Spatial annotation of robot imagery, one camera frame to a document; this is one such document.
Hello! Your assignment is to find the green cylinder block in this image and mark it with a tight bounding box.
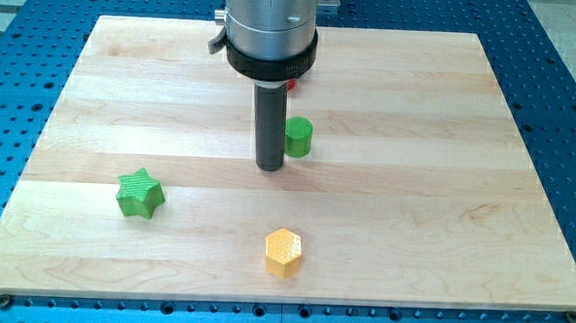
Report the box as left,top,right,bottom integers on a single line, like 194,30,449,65
284,116,313,158

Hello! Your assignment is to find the light wooden board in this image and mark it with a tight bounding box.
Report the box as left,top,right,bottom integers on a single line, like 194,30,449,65
0,17,576,311

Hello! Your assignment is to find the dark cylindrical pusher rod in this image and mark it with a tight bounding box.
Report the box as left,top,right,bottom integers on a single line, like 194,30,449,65
253,80,288,171

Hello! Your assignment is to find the yellow hexagon block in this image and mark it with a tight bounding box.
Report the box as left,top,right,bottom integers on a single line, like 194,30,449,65
265,228,303,279

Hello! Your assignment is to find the green star block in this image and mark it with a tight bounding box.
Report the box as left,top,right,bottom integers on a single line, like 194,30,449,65
116,167,165,220

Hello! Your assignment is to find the blue perforated table plate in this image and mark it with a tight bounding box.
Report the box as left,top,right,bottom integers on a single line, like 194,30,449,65
0,0,576,323

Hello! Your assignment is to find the red block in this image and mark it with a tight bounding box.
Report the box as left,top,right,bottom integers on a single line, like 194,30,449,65
287,79,298,91

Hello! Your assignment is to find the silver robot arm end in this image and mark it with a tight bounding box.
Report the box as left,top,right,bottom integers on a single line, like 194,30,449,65
208,0,341,88

